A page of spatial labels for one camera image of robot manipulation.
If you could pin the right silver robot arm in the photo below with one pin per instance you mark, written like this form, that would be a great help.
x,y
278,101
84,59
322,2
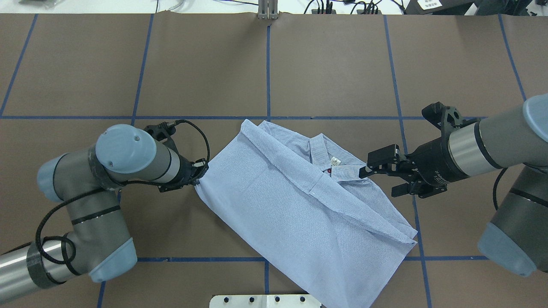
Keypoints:
x,y
513,143

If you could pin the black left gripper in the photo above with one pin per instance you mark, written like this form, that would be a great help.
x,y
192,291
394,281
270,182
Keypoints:
x,y
186,169

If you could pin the aluminium frame post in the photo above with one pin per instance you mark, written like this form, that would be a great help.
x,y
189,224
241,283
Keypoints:
x,y
268,9

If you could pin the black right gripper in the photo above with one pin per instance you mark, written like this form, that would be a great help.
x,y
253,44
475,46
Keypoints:
x,y
431,163

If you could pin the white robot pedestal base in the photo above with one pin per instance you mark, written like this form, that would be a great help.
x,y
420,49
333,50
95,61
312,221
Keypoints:
x,y
265,301

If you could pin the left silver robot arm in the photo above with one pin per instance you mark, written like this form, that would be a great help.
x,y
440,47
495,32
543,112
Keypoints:
x,y
86,232

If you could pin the light blue striped shirt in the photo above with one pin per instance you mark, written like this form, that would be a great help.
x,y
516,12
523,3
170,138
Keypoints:
x,y
300,203

